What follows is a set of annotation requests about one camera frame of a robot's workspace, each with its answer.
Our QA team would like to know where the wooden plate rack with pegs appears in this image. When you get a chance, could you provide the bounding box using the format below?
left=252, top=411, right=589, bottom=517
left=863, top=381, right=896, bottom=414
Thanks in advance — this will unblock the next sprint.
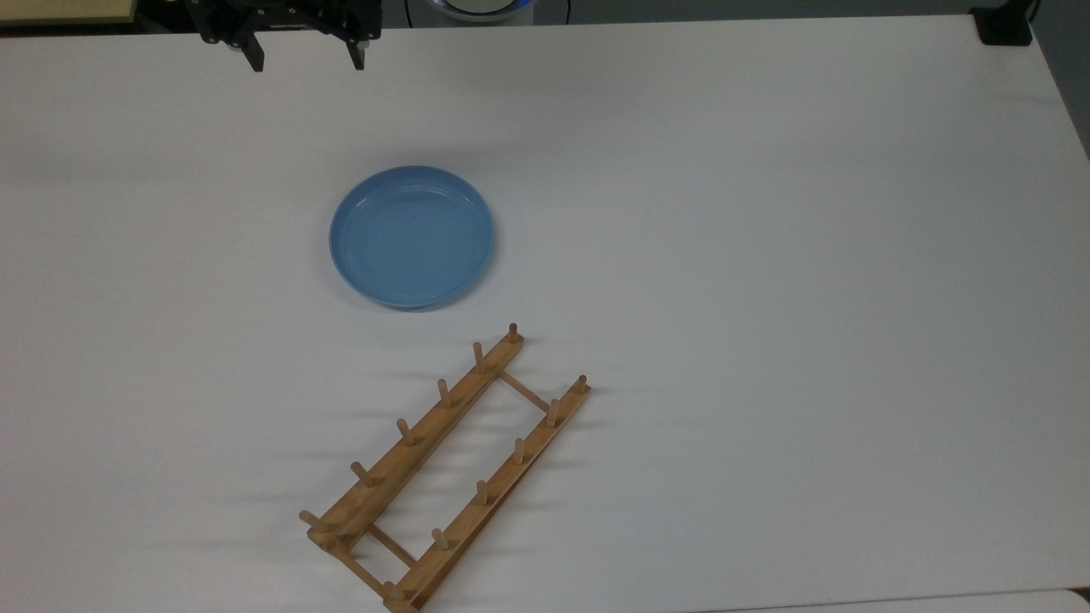
left=298, top=322, right=592, bottom=613

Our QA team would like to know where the light wooden board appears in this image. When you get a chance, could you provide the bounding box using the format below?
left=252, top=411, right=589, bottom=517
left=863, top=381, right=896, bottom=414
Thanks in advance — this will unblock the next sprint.
left=0, top=0, right=139, bottom=27

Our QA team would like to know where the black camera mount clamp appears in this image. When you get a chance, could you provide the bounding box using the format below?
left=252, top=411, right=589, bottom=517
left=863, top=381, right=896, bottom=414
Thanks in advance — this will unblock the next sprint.
left=971, top=0, right=1038, bottom=47

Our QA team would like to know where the blue round plate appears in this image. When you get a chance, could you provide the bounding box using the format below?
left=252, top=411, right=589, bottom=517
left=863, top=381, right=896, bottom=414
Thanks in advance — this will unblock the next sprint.
left=329, top=165, right=496, bottom=310

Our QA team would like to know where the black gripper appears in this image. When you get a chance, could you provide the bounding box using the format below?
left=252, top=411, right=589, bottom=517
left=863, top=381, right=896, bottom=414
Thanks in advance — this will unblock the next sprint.
left=187, top=0, right=382, bottom=74

